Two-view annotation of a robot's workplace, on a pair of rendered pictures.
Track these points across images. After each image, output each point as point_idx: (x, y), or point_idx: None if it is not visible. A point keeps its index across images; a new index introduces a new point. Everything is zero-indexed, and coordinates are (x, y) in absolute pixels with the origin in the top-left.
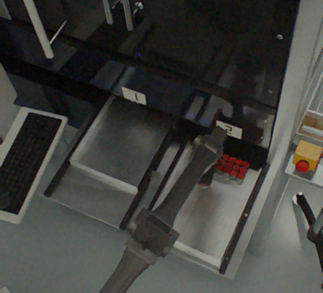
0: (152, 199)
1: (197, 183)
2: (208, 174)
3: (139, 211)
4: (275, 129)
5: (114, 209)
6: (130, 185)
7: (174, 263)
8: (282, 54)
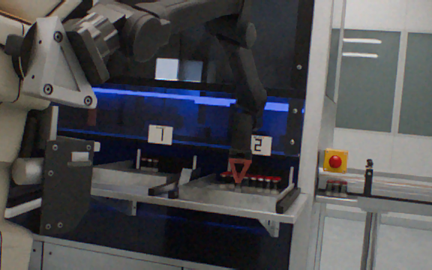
0: None
1: (238, 151)
2: (247, 148)
3: None
4: (305, 121)
5: (139, 190)
6: (157, 178)
7: None
8: (308, 16)
